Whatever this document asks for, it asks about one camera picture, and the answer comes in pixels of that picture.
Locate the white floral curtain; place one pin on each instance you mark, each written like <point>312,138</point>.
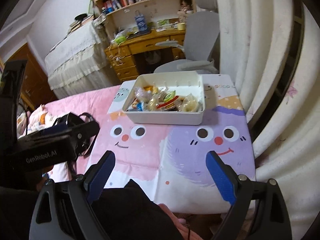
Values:
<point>270,49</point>

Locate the white plastic storage box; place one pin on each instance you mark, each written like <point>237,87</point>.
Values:
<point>152,88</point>

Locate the blue paper gift bag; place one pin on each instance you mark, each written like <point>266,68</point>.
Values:
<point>140,21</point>

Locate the wooden bookshelf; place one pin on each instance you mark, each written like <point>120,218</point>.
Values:
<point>121,14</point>

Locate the green snack packet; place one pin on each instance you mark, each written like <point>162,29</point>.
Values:
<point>169,96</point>

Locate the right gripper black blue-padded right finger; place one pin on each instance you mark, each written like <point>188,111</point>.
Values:
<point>271,218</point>

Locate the white ruffled cloth covered furniture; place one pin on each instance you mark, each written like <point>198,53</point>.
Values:
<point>79,64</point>

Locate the blue white snack packet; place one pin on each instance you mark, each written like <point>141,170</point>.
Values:
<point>138,107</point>

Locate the red white cracker packet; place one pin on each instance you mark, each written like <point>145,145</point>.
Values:
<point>168,103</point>

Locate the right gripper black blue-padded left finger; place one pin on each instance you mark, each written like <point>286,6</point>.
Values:
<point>63,210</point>

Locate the person's left hand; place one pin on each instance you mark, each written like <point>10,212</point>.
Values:
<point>184,230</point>

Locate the pink bed sheet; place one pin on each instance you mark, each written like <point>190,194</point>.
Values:
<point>72,111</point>

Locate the clear bag yellow biscuits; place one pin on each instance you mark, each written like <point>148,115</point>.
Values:
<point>189,103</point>

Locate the grey office chair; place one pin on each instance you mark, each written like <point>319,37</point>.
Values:
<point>202,31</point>

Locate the brown wooden door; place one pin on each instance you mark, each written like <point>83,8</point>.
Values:
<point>35,89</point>

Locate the wooden desk with drawers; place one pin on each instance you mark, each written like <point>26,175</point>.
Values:
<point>141,55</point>

